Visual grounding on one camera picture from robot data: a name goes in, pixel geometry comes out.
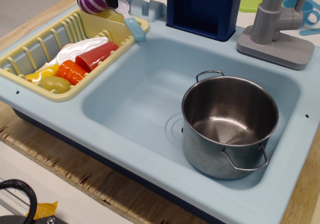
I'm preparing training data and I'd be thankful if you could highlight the white spoon with blue handle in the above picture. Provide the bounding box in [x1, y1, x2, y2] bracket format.
[115, 0, 146, 41]

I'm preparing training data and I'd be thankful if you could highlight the stainless steel pot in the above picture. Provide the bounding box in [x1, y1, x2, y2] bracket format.
[181, 70, 279, 179]

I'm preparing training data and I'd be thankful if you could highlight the light blue utensil holder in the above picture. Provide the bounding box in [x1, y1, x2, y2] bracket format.
[126, 0, 167, 23]

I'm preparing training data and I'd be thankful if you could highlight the dark blue plastic box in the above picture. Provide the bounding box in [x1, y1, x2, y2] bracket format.
[166, 0, 241, 42]

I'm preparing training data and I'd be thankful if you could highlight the white plastic plate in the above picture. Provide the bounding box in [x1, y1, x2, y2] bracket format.
[43, 37, 109, 67]

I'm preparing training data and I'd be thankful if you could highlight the red plastic cup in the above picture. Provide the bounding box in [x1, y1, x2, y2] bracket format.
[75, 42, 118, 73]

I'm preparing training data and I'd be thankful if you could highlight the orange toy carrot piece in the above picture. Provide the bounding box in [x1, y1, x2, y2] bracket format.
[56, 60, 86, 86]

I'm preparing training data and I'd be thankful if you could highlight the cream yellow dish rack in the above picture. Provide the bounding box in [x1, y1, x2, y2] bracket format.
[0, 7, 136, 102]

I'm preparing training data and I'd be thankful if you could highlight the green plastic cutting board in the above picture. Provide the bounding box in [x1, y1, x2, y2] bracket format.
[239, 0, 263, 13]

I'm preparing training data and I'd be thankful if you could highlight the yellow toy food piece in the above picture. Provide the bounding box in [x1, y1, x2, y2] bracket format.
[25, 64, 59, 84]

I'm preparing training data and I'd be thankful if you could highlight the olive green toy potato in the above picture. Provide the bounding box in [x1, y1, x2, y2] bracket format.
[40, 76, 71, 94]

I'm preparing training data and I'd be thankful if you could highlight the grey toy faucet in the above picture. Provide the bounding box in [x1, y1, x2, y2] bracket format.
[236, 0, 315, 70]

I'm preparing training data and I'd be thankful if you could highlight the light blue toy sink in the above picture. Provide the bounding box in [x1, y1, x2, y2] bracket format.
[0, 0, 320, 224]

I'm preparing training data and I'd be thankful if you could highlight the light blue plastic cup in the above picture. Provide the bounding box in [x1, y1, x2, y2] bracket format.
[282, 0, 320, 28]

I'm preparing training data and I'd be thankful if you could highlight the blue plastic utensil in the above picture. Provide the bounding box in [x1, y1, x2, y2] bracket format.
[299, 28, 320, 36]

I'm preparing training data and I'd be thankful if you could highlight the wooden board under sink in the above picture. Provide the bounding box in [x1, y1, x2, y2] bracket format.
[0, 4, 319, 223]

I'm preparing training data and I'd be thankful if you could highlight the yellow tape piece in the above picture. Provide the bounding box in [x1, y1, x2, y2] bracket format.
[33, 201, 58, 220]

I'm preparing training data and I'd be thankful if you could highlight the black braided cable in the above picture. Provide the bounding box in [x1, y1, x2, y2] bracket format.
[0, 179, 38, 224]

